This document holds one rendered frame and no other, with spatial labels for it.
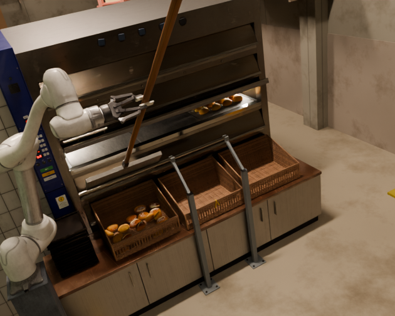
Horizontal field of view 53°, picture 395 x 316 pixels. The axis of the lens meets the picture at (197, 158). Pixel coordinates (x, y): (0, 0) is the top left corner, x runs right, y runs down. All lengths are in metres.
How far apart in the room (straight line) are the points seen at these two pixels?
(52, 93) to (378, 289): 2.75
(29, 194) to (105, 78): 1.10
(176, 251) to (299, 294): 1.03
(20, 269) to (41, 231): 0.23
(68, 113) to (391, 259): 2.90
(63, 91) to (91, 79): 1.31
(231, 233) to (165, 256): 0.60
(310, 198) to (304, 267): 0.63
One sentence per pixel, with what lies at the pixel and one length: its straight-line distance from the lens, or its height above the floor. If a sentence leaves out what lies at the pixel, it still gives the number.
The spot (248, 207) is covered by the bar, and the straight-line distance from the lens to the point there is 3.24.
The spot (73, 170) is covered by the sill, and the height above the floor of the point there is 1.18.
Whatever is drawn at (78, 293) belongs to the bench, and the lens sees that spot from 3.05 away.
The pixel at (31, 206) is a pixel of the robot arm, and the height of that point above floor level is 1.41.
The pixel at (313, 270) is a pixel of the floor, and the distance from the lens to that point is 3.55.
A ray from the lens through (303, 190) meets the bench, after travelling 3.65.
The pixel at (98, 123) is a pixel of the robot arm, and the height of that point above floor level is 1.94.
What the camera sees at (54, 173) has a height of 1.23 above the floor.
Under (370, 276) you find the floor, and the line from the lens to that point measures 3.56.
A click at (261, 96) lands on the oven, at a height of 1.23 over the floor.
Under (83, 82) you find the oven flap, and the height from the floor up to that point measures 1.80.
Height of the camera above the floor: 2.51
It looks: 28 degrees down
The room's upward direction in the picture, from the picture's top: 11 degrees counter-clockwise
